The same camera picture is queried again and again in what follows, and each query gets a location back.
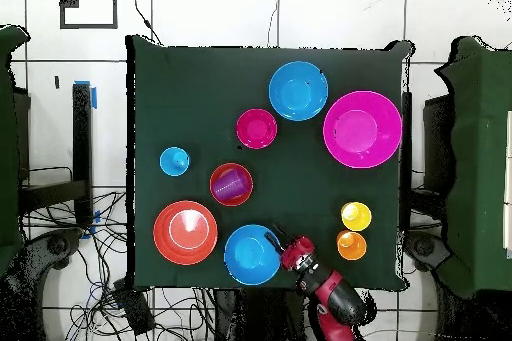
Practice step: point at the blue plastic bowl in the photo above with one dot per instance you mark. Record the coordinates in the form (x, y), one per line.
(250, 255)
(298, 91)

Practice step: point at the purple plastic cup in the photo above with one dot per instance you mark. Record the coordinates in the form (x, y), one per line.
(230, 187)

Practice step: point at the small orange-red plastic bowl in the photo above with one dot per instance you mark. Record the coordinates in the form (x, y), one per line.
(218, 175)

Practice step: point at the small crimson plastic bowl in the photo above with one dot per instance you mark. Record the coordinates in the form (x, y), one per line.
(256, 129)

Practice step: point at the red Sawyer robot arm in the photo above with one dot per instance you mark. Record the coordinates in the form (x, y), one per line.
(336, 301)

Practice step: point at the orange plastic cup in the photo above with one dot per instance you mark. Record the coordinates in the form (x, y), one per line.
(352, 246)

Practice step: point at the yellow plastic cup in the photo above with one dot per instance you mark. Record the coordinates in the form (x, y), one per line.
(356, 217)

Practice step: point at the large orange-red plastic bowl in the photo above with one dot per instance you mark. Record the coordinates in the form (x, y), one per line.
(176, 237)

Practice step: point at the black stand base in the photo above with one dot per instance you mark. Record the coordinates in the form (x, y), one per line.
(56, 245)
(424, 249)

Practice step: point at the large pink plastic bowl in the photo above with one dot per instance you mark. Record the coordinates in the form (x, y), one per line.
(362, 133)

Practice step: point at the light blue plastic cup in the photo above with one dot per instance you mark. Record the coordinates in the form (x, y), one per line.
(172, 163)

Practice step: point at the black power brick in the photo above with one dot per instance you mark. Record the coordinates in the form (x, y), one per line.
(134, 309)

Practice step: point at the dark green tablecloth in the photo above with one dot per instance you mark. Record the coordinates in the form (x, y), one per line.
(200, 85)

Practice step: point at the dark green side cloth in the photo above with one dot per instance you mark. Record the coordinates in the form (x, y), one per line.
(10, 137)
(480, 157)

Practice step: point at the white panel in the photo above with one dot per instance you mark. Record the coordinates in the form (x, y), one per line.
(508, 197)

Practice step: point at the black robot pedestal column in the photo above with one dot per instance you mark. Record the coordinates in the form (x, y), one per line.
(248, 317)

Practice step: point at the black side frame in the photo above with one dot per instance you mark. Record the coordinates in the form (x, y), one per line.
(438, 145)

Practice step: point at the grey square floor frame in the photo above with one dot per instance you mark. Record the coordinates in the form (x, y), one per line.
(88, 26)

